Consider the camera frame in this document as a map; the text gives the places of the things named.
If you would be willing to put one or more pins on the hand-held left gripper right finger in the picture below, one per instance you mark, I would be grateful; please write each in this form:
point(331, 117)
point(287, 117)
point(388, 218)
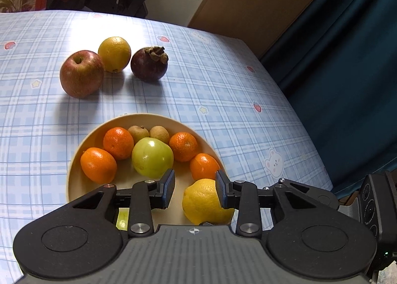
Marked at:
point(220, 189)

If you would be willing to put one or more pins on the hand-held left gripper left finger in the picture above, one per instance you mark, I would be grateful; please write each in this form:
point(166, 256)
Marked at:
point(167, 189)

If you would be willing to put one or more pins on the brown wooden door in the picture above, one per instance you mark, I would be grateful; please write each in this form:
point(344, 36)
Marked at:
point(263, 1)

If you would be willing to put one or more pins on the dark teal curtain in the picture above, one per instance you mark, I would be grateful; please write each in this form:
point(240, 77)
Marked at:
point(341, 85)

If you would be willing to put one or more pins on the large green jujube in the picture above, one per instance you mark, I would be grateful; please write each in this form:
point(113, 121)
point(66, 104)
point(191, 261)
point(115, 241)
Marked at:
point(152, 156)

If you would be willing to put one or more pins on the dark purple mangosteen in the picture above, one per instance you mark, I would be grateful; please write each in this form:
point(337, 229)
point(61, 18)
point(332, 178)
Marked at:
point(147, 65)

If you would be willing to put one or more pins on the yellow lemon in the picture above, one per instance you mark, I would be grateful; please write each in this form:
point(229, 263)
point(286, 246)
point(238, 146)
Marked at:
point(201, 201)

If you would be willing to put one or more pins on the small green jujube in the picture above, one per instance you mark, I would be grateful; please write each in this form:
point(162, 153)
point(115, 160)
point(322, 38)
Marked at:
point(122, 218)

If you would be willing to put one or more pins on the red apple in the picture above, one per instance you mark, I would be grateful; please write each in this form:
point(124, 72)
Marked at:
point(82, 74)

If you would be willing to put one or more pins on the blue plaid tablecloth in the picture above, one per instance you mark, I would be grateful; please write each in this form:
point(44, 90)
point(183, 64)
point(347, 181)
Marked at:
point(217, 85)

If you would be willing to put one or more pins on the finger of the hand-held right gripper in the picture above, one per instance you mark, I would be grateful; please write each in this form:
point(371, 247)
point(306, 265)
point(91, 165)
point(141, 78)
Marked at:
point(319, 195)

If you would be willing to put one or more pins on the beige round plate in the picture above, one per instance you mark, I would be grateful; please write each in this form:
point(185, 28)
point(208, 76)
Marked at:
point(181, 175)

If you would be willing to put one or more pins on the large yellow orange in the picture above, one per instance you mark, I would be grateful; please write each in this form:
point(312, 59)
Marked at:
point(114, 52)

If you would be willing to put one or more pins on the brown longan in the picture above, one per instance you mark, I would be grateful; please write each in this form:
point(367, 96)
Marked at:
point(159, 134)
point(138, 133)

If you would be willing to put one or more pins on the small orange tangerine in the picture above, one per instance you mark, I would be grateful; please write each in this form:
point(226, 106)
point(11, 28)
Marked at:
point(203, 166)
point(118, 142)
point(183, 146)
point(98, 165)

